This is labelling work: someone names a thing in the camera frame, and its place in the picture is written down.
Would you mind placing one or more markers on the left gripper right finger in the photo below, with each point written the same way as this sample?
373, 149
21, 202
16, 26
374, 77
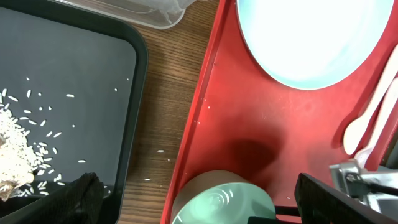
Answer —
320, 203

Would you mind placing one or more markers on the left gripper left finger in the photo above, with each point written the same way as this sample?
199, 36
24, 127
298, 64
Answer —
78, 202

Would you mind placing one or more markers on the rice and food scraps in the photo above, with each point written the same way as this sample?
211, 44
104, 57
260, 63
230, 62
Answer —
28, 147

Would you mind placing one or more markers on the light green bowl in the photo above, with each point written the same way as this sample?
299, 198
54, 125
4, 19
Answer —
220, 196

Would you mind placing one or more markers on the black waste tray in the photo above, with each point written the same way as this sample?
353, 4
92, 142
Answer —
74, 80

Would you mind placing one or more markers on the clear plastic waste bin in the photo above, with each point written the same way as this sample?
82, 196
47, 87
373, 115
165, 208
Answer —
158, 14

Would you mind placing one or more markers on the white plastic fork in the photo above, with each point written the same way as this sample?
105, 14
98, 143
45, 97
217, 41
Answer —
386, 108

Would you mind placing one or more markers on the white plastic spoon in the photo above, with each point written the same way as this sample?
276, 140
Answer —
356, 129

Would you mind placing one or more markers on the red serving tray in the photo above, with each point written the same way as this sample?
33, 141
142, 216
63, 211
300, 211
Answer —
243, 121

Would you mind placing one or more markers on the light blue plate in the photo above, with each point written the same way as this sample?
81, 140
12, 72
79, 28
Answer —
312, 44

